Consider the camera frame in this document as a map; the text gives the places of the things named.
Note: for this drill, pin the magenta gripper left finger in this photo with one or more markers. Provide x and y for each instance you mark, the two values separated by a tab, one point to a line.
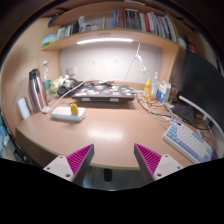
73	167

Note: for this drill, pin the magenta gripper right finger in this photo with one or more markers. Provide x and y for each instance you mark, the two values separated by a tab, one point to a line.
154	166

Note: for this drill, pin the yellow charger plug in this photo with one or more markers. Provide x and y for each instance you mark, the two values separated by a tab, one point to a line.
74	109

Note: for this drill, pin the white blue keyboard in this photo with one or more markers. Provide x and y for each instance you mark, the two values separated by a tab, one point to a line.
188	143

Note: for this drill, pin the white power strip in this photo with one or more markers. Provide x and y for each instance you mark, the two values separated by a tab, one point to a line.
64	113

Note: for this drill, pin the yellow squeeze bottle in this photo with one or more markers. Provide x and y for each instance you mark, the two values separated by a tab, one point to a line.
147	92

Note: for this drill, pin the blue white carton box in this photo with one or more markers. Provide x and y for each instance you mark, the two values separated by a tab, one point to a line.
163	92

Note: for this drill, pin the white paper roll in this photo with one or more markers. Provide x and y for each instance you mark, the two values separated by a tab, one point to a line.
25	113

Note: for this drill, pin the pink metal water bottle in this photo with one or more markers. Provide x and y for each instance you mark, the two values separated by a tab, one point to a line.
36	91

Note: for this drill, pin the black headphones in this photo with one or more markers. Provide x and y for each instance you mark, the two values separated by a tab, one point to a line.
68	87

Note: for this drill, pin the clear spray bottle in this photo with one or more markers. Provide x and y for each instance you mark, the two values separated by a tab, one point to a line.
155	85

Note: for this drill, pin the black stickered laptop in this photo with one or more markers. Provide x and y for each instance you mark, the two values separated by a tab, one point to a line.
104	93

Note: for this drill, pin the clear plastic water bottle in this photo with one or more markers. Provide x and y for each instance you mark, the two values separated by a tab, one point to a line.
47	82

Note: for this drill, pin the black computer monitor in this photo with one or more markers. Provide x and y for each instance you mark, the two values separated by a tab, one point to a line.
203	86

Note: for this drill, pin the white LED light bar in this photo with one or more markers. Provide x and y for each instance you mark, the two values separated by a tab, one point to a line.
98	40

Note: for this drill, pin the white books left shelf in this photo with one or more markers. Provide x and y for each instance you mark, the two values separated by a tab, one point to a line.
64	32

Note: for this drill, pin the row of books right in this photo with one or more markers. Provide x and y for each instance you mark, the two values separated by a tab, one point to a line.
145	22

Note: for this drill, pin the wooden wall shelf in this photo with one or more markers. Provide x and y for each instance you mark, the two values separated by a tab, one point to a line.
169	48

